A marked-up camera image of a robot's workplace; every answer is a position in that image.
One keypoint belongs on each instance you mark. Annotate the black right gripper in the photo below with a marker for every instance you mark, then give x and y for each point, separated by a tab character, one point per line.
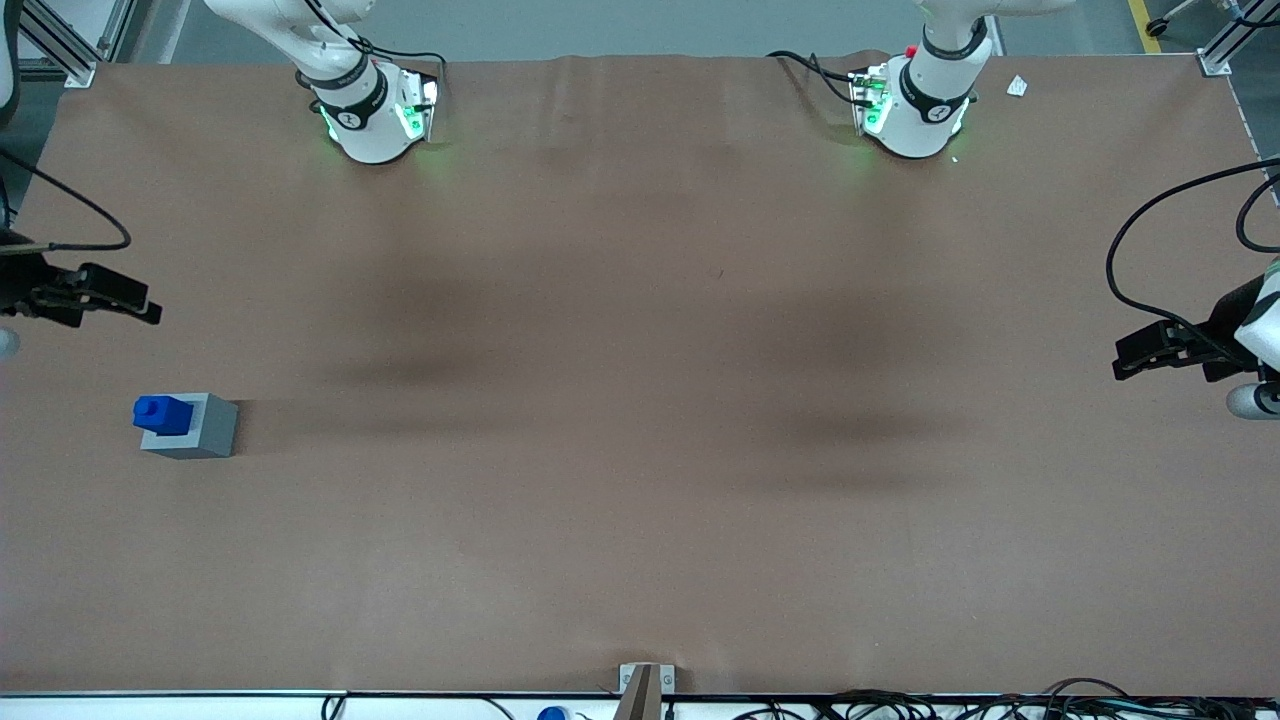
20	283

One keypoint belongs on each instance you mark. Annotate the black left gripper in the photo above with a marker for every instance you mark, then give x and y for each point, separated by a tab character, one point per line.
1226	322

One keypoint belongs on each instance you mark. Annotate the blue plastic part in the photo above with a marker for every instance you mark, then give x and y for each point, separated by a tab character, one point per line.
165	416

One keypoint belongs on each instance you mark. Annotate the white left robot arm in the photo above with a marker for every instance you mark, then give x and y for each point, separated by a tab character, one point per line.
925	110

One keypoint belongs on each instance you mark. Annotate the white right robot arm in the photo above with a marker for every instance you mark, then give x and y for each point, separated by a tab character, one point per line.
370	120

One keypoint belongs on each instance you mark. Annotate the gray square base block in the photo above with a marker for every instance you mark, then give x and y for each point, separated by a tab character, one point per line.
212	430

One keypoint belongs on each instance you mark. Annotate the white paper scrap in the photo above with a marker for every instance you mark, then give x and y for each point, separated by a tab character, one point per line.
1017	86

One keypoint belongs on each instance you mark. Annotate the black caster wheel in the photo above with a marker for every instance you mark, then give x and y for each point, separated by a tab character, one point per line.
1157	27

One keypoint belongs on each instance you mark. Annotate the brown table mat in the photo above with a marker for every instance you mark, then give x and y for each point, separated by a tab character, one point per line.
640	450

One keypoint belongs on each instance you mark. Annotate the blue round cap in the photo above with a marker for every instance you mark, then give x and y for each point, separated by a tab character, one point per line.
552	714

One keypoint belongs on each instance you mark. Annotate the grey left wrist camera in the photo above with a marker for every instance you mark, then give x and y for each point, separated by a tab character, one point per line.
1250	402

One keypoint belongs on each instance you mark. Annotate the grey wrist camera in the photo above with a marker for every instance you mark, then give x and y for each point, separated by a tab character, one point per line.
1250	402
6	344

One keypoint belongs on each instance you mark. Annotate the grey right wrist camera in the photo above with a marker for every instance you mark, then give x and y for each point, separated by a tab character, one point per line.
6	344

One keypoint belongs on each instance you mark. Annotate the aluminium frame profile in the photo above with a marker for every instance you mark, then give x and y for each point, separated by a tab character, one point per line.
1225	50
65	55

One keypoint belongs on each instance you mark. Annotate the grey metal camera bracket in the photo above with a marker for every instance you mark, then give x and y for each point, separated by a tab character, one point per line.
645	685

